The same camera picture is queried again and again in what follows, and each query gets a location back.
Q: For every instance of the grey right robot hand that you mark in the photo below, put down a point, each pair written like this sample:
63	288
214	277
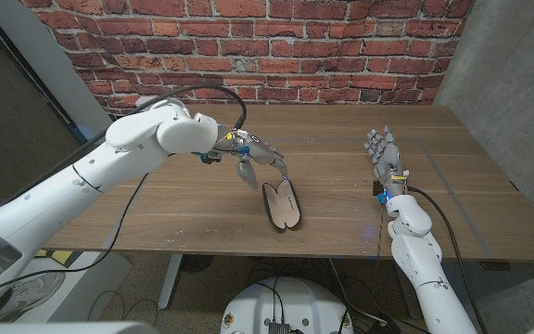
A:
387	160

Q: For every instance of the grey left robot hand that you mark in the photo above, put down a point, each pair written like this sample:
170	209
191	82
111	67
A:
260	150

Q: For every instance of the small grey torso box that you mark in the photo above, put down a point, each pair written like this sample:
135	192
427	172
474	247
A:
278	327

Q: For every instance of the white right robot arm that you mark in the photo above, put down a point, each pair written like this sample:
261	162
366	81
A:
422	260

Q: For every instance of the black floor power adapter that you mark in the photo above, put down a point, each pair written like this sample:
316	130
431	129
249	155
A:
383	326

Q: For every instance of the grey table leg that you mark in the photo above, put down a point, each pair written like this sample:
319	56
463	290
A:
408	297
170	280

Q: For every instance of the grey sneaker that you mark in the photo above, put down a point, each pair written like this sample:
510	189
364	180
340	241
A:
30	292

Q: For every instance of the white floor board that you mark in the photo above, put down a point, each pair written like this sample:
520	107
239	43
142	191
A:
95	287

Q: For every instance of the printed brick wall backdrop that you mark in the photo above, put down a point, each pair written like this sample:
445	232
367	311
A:
295	46

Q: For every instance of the black glasses case beige lining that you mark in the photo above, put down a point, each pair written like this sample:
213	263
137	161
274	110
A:
282	206

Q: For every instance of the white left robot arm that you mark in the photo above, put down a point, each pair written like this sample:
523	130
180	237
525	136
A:
109	153

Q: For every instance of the white robot torso base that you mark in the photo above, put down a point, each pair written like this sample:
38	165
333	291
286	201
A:
290	301

